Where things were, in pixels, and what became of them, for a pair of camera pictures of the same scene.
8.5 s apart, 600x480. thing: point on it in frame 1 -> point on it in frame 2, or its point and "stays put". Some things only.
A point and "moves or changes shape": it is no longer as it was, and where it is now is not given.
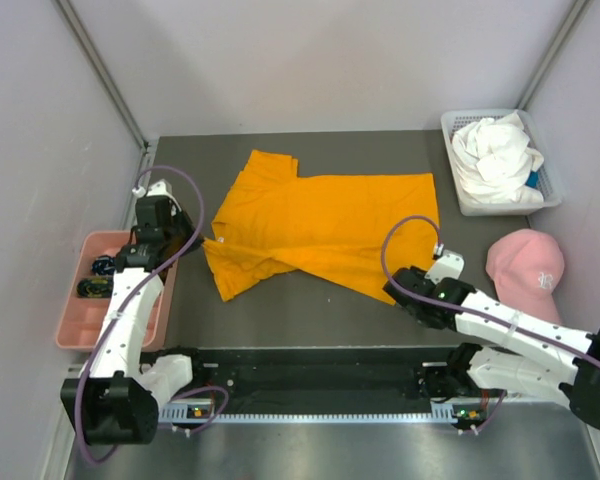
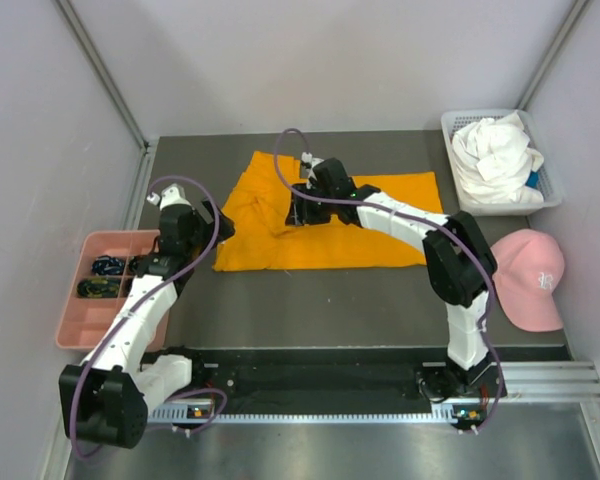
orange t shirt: x=347 y=232 moves or changes shape
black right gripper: x=419 y=272 -> x=300 y=204
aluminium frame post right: x=576 y=10 stays put
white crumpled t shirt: x=495 y=159 stays put
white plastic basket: x=546 y=185 stays put
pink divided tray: x=82 y=319 stays put
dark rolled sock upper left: x=104 y=265 stays put
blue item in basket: x=532 y=179 stays put
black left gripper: x=189 y=246 -> x=208 y=228
